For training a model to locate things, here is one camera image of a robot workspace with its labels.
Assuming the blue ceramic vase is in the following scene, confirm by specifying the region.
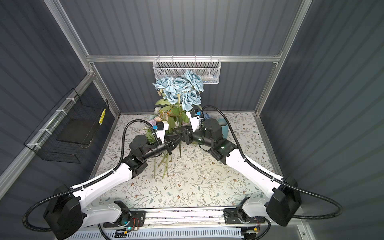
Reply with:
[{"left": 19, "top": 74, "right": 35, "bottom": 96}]
[{"left": 218, "top": 118, "right": 229, "bottom": 139}]

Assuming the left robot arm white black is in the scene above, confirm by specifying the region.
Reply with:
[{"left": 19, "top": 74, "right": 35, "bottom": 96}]
[{"left": 44, "top": 134, "right": 181, "bottom": 240}]

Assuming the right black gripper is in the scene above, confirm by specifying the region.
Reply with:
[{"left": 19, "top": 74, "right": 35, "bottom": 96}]
[{"left": 174, "top": 124, "right": 214, "bottom": 149}]

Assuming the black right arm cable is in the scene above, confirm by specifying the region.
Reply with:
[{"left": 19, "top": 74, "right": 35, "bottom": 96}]
[{"left": 202, "top": 104, "right": 343, "bottom": 220}]

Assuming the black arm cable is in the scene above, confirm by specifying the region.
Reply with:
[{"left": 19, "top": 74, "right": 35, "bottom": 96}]
[
  {"left": 22, "top": 119, "right": 154, "bottom": 232},
  {"left": 202, "top": 104, "right": 343, "bottom": 220}
]

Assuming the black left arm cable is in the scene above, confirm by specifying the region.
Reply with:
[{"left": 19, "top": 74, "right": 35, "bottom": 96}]
[{"left": 22, "top": 119, "right": 154, "bottom": 232}]

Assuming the mixed pastel flower bunch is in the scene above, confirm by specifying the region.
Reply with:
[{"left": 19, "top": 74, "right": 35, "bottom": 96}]
[{"left": 145, "top": 106, "right": 177, "bottom": 179}]

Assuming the white wire mesh basket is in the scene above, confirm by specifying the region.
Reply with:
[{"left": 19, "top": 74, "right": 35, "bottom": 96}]
[{"left": 153, "top": 58, "right": 222, "bottom": 84}]

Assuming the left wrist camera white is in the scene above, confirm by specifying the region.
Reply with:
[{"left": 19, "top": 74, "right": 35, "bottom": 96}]
[{"left": 152, "top": 121, "right": 169, "bottom": 144}]

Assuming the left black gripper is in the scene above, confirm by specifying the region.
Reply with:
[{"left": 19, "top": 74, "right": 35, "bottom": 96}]
[{"left": 141, "top": 133, "right": 182, "bottom": 163}]

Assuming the black wire basket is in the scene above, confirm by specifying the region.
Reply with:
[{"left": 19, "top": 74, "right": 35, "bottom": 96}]
[{"left": 25, "top": 91, "right": 109, "bottom": 164}]

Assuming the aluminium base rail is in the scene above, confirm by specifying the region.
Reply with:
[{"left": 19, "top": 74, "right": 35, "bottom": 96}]
[{"left": 70, "top": 207, "right": 315, "bottom": 240}]

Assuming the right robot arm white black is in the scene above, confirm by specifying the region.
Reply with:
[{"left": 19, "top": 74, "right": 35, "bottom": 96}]
[{"left": 174, "top": 119, "right": 301, "bottom": 227}]

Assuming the blue rose bouquet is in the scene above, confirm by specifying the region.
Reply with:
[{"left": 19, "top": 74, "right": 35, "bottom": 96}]
[{"left": 152, "top": 69, "right": 205, "bottom": 160}]

